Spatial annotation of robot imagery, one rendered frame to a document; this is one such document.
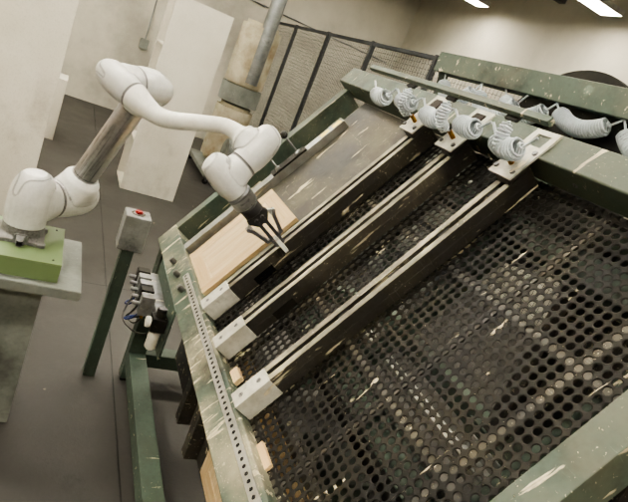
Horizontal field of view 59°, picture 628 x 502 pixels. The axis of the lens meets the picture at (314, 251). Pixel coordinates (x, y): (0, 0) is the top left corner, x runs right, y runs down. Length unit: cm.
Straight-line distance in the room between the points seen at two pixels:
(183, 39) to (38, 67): 194
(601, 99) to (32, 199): 213
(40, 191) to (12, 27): 232
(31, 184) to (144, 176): 400
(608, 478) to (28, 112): 423
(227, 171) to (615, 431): 129
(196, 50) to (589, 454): 551
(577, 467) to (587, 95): 152
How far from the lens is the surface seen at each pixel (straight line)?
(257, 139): 189
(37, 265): 235
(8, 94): 463
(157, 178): 635
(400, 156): 212
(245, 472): 153
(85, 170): 246
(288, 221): 227
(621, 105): 224
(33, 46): 456
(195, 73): 616
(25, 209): 240
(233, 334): 187
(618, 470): 120
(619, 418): 119
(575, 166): 161
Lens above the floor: 183
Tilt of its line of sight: 16 degrees down
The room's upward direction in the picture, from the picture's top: 23 degrees clockwise
